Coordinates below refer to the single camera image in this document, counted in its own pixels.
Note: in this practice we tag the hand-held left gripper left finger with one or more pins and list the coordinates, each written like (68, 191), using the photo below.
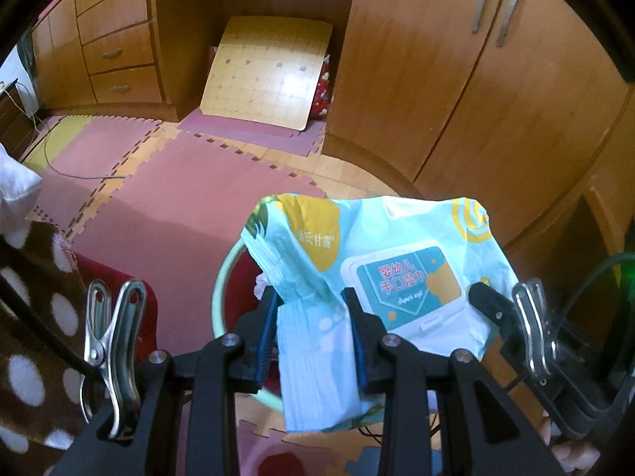
(263, 342)

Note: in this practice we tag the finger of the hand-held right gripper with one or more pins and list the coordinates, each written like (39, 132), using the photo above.
(488, 302)

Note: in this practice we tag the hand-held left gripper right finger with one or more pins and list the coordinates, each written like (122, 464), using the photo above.
(359, 347)

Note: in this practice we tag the red basin with green rim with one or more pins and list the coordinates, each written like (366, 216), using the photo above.
(238, 287)

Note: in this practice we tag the teal wet wipes packet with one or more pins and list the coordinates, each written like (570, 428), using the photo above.
(411, 258)

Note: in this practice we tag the person's right hand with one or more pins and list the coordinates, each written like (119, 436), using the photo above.
(575, 456)

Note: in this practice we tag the silver spring clip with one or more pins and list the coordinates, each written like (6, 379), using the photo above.
(119, 357)
(533, 327)

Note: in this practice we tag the foam puzzle floor mat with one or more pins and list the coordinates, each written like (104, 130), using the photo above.
(173, 183)

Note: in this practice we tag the brown polka dot blanket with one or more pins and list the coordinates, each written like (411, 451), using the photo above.
(59, 396)

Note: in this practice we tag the wooden wardrobe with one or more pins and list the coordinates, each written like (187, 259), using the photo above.
(421, 84)

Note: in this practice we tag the red patterned cushion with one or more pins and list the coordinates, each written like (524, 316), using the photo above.
(322, 89)

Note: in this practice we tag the yellow chess board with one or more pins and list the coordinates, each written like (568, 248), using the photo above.
(263, 74)

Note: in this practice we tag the white pillow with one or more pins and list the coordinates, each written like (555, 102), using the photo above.
(15, 188)

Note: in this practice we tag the wooden desk with drawers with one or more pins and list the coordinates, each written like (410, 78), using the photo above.
(119, 49)

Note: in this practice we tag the dark wooden nightstand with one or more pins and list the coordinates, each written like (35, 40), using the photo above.
(12, 124)

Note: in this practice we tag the dark hanging clothes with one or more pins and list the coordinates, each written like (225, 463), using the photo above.
(27, 59)

